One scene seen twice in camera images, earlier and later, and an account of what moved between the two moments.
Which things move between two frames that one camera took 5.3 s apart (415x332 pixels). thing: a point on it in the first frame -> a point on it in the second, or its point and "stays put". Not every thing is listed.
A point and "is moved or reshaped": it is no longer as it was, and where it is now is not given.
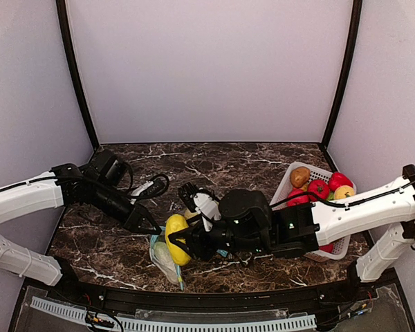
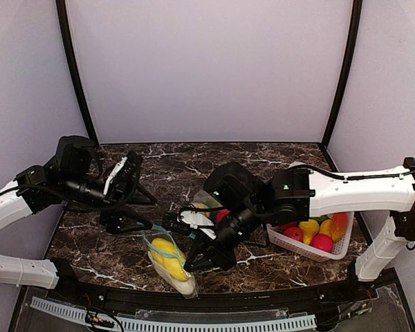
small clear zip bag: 162,256 is moved or reshaped
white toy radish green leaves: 160,256 -> 187,288
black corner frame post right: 355,23 stays put
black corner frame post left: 63,19 stays put
